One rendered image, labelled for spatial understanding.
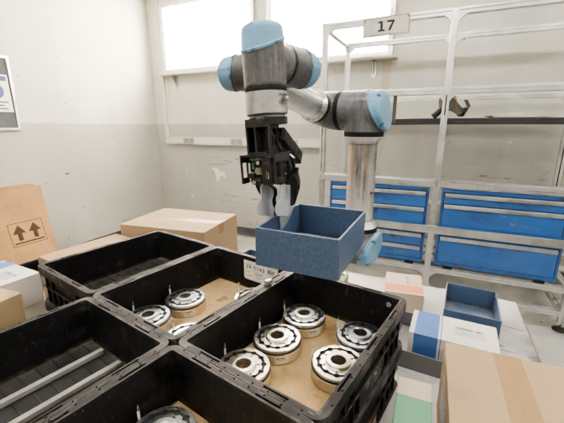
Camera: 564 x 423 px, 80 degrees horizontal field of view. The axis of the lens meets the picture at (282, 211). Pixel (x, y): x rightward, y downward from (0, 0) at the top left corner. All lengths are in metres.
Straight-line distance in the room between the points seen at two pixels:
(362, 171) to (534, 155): 2.56
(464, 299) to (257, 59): 1.07
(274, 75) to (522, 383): 0.69
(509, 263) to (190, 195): 3.48
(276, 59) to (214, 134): 3.61
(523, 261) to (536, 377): 1.96
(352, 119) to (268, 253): 0.55
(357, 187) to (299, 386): 0.59
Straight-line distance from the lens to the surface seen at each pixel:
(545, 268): 2.79
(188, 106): 4.42
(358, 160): 1.03
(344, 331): 0.81
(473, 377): 0.77
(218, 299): 1.00
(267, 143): 0.60
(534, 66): 3.48
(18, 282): 1.23
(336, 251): 0.54
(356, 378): 0.60
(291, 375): 0.74
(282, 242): 0.57
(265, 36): 0.62
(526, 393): 0.78
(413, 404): 0.74
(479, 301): 1.37
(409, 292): 1.21
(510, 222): 2.67
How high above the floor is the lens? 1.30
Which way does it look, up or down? 14 degrees down
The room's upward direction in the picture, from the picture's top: straight up
